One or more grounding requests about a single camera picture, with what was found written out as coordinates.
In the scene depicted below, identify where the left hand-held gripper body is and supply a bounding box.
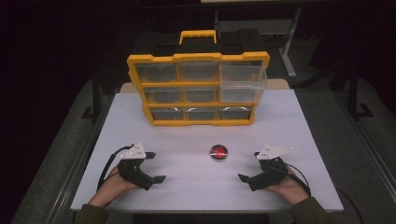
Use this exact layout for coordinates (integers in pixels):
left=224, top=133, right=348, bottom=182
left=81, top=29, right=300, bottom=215
left=117, top=142, right=156, bottom=191

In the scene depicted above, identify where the person's left hand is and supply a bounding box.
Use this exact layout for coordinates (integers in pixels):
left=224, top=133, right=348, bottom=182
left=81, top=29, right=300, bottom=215
left=88, top=164, right=141, bottom=208

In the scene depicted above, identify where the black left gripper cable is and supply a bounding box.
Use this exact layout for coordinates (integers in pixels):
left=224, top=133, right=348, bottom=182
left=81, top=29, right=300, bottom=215
left=96, top=144, right=135, bottom=191

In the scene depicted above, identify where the small red round object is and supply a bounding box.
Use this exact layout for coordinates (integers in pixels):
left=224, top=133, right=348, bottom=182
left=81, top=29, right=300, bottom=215
left=209, top=144, right=229, bottom=162

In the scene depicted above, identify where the person's right hand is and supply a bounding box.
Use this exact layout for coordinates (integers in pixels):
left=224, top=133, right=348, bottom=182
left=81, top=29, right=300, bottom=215
left=263, top=166, right=311, bottom=206

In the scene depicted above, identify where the beige wooden board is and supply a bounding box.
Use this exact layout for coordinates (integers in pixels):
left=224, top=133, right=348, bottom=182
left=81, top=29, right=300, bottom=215
left=119, top=77, right=291, bottom=94

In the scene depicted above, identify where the white metal desk frame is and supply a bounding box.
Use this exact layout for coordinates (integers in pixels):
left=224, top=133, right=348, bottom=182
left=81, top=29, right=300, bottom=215
left=214, top=7, right=304, bottom=79

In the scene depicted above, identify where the clear plastic drawer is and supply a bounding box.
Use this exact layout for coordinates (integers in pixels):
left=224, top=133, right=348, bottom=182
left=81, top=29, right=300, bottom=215
left=219, top=63, right=268, bottom=104

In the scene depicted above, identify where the black metal stand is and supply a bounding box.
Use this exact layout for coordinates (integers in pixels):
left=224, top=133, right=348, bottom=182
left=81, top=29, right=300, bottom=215
left=346, top=62, right=375, bottom=121
left=80, top=66, right=105, bottom=121

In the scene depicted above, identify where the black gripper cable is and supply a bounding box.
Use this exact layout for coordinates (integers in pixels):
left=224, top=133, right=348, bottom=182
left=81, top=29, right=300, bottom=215
left=285, top=162, right=313, bottom=198
left=96, top=144, right=135, bottom=191

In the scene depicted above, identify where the yellow black drawer organizer cabinet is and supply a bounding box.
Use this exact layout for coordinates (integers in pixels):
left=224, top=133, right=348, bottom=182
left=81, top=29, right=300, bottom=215
left=126, top=29, right=271, bottom=127

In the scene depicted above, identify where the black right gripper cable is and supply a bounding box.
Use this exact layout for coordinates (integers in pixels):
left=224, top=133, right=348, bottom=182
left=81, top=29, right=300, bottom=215
left=285, top=162, right=313, bottom=198

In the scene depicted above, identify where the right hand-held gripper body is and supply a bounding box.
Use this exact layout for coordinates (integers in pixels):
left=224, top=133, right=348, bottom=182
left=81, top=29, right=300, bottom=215
left=247, top=145, right=294, bottom=192

